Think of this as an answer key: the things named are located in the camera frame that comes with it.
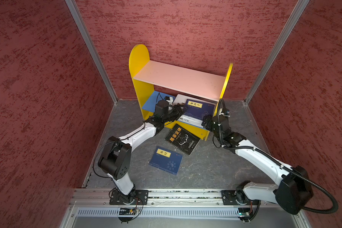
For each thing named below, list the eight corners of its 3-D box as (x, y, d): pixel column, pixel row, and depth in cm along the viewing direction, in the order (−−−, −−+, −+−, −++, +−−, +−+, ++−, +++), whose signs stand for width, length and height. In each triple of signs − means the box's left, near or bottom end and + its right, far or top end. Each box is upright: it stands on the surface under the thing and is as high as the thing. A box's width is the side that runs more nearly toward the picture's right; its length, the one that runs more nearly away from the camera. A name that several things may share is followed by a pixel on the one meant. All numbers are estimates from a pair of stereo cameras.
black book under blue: (164, 139, 98) (163, 138, 96) (177, 124, 107) (177, 122, 105) (190, 157, 90) (190, 156, 88) (202, 139, 99) (202, 137, 97)
